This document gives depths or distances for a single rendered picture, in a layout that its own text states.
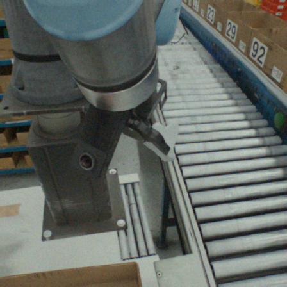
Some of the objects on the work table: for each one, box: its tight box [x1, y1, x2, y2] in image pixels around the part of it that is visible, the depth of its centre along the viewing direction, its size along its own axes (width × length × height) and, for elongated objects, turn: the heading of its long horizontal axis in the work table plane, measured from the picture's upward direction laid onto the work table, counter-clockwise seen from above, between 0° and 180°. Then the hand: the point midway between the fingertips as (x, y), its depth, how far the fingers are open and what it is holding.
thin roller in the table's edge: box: [120, 185, 138, 259], centre depth 85 cm, size 2×28×2 cm, turn 11°
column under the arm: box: [26, 111, 128, 242], centre depth 78 cm, size 26×26×33 cm
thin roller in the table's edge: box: [126, 184, 147, 258], centre depth 86 cm, size 2×28×2 cm, turn 11°
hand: (132, 145), depth 49 cm, fingers open, 14 cm apart
